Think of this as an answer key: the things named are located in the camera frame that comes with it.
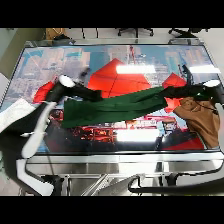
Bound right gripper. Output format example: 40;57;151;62
162;85;184;100

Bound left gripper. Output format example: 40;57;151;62
83;86;105;103

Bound dark green garment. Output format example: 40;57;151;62
59;85;170;130

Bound brown garment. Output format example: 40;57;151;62
173;96;221;150

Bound black office chair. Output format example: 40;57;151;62
167;27;210;40
116;27;155;39

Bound yellow-brown box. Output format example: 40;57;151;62
44;27;76;43

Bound silver frame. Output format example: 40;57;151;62
6;38;224;197

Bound black cable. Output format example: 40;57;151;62
127;173;148;196

